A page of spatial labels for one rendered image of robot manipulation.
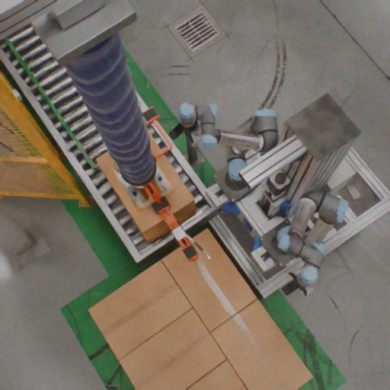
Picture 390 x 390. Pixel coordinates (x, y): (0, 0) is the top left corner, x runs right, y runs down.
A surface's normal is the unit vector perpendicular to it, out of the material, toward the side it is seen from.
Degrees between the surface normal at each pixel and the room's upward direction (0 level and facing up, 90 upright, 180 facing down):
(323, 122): 0
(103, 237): 0
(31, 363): 0
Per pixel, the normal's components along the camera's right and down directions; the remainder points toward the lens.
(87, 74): -0.10, 0.88
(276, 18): -0.04, -0.27
